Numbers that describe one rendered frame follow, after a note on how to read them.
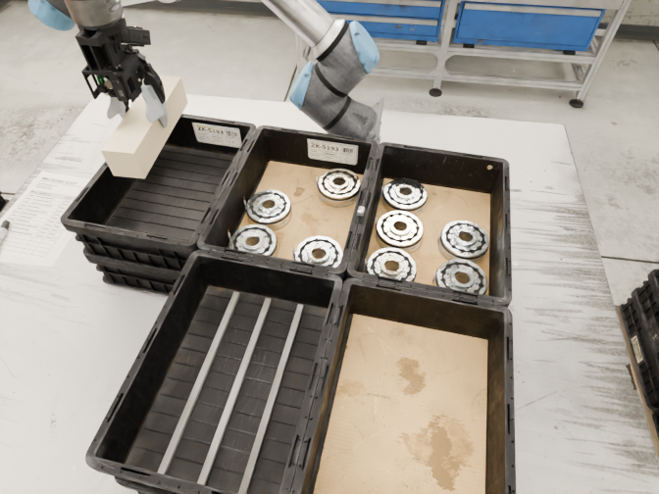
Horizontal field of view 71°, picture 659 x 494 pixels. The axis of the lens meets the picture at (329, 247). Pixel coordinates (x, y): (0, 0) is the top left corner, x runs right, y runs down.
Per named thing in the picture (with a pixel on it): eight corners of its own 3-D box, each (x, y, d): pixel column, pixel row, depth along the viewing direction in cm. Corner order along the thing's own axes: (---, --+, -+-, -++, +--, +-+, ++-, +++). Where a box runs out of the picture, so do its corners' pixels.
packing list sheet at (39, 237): (36, 171, 137) (35, 170, 137) (109, 178, 135) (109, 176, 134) (-33, 258, 117) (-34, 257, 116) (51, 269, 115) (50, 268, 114)
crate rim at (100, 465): (196, 255, 91) (193, 248, 89) (344, 282, 87) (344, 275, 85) (86, 469, 67) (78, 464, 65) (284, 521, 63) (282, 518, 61)
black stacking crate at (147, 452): (207, 283, 98) (194, 250, 89) (342, 310, 94) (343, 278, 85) (113, 482, 74) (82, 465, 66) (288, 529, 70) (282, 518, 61)
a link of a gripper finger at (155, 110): (155, 142, 86) (125, 100, 79) (166, 123, 90) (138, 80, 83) (169, 139, 85) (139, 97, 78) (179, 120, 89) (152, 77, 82)
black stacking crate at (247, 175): (265, 162, 123) (259, 125, 114) (375, 177, 118) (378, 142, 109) (207, 281, 99) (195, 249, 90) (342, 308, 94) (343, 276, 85)
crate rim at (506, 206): (379, 148, 111) (379, 140, 109) (506, 167, 107) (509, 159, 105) (344, 282, 87) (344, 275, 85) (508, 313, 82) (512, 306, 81)
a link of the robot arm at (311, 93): (321, 115, 137) (285, 84, 131) (352, 82, 130) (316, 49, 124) (318, 135, 128) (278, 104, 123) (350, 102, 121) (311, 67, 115)
